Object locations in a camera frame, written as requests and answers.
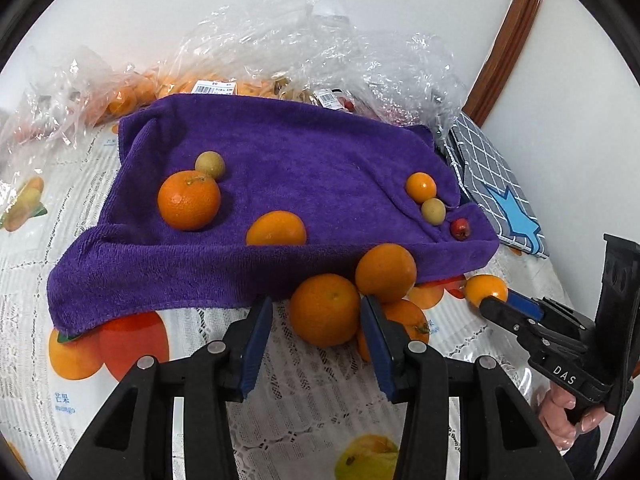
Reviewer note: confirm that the grey checked cloth blue star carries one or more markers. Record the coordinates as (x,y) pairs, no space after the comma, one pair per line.
(490,170)

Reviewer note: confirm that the brown longan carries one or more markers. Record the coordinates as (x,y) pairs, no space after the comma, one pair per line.
(433,210)
(210,164)

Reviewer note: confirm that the fruit printed tablecloth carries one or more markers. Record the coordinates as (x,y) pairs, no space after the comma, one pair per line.
(310,390)

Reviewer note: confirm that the small red fruit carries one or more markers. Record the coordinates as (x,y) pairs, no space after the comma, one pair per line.
(460,228)

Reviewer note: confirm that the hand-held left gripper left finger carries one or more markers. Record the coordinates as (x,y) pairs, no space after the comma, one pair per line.
(257,345)

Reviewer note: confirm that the clear bag of longans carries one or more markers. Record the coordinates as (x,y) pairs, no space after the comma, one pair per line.
(300,92)

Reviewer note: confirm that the crumpled clear plastic bag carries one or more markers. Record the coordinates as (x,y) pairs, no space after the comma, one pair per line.
(60,95)

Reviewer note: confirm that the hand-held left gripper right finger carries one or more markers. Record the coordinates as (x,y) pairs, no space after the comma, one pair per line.
(377,350)

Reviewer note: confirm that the purple towel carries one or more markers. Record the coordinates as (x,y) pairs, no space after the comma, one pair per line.
(310,170)

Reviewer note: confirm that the person's right forearm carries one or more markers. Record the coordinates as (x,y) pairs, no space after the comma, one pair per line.
(585,457)

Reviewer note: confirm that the brown wooden door frame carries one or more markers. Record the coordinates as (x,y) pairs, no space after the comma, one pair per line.
(505,45)

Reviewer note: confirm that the flat clear plastic bag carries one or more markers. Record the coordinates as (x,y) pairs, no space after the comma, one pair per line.
(20,185)

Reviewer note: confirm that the clear bag of oranges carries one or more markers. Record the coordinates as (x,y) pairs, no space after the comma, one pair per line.
(215,88)

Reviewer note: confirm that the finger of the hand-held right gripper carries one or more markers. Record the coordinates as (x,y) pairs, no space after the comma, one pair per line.
(525,306)
(507,317)

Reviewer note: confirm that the person's right hand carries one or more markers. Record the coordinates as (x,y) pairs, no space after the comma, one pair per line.
(555,410)

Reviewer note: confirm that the small orange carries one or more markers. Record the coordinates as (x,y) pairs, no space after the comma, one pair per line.
(420,186)

